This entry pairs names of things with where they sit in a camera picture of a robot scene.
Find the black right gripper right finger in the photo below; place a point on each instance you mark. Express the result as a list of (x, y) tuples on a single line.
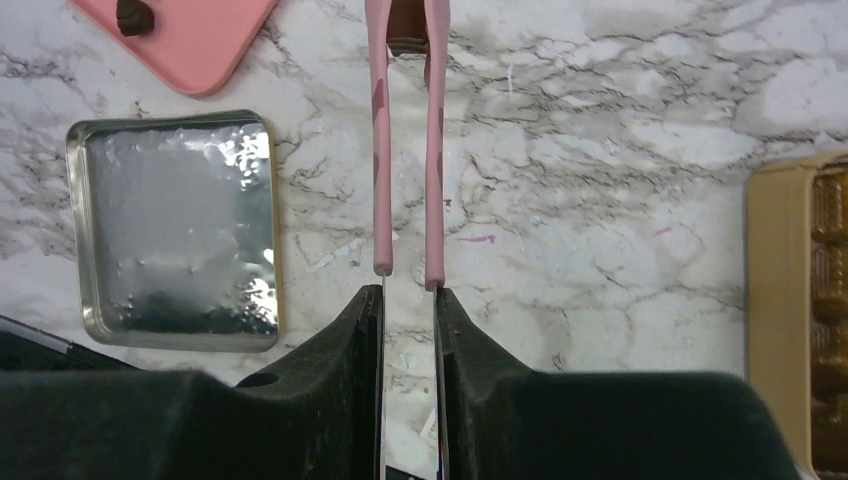
[(500, 419)]

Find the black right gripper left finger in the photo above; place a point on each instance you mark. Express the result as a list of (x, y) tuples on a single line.
[(68, 412)]

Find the brown chocolate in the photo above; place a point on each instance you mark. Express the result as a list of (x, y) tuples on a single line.
[(407, 29)]

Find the pink tongs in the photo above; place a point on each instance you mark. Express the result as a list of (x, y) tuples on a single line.
[(430, 131)]

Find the gold chocolate box tray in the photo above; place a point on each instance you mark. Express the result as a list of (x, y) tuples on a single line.
[(796, 286)]

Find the dark chocolate piece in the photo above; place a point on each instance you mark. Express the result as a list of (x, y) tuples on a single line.
[(134, 18)]

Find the small white red card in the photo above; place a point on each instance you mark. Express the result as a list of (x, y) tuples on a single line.
[(429, 432)]

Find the silver tin lid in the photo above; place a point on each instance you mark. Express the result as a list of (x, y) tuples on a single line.
[(177, 231)]

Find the pink plastic tray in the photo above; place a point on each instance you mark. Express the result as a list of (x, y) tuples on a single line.
[(195, 46)]

